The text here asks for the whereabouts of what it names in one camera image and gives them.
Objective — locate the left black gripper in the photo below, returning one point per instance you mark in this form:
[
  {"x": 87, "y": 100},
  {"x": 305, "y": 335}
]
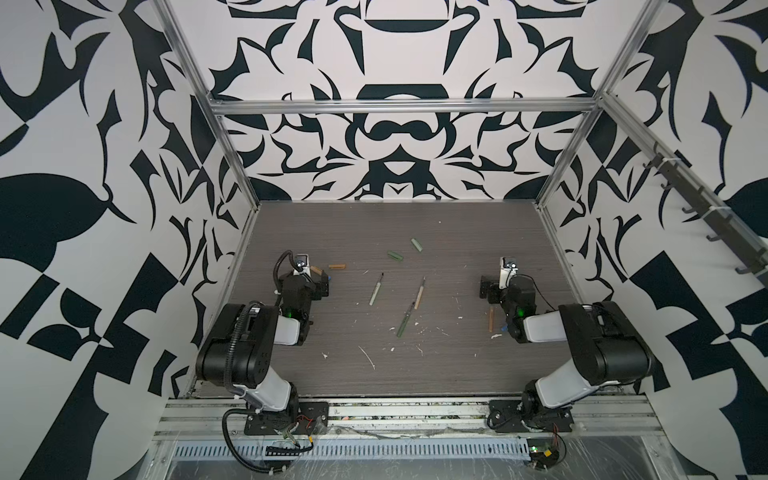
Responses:
[{"x": 318, "y": 282}]

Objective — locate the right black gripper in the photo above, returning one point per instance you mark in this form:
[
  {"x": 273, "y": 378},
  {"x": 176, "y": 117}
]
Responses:
[{"x": 491, "y": 288}]

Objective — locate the green pen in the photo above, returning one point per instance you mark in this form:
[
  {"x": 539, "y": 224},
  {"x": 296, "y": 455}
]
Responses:
[
  {"x": 405, "y": 320},
  {"x": 376, "y": 289}
]

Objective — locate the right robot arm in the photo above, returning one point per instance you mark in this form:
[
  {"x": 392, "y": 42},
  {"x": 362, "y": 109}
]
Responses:
[{"x": 605, "y": 348}]

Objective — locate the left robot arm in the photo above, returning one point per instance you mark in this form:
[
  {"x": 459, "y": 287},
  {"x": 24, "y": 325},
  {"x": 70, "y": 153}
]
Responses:
[{"x": 237, "y": 353}]

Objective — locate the green lit circuit board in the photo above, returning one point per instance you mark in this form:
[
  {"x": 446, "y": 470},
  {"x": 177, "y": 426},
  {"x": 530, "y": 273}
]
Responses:
[{"x": 546, "y": 456}]

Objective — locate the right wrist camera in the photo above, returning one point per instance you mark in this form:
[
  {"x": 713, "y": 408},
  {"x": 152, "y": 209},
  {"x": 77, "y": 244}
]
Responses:
[{"x": 508, "y": 270}]

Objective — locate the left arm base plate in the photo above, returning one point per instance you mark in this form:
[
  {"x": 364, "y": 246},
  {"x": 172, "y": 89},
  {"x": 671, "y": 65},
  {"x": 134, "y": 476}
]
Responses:
[{"x": 302, "y": 418}]

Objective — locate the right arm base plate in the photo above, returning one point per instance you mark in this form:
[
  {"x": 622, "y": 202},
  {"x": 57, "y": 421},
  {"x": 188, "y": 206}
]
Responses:
[{"x": 507, "y": 416}]

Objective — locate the white cable duct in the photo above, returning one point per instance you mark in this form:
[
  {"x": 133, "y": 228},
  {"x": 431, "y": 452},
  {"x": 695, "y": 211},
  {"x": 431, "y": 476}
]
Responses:
[{"x": 507, "y": 448}]

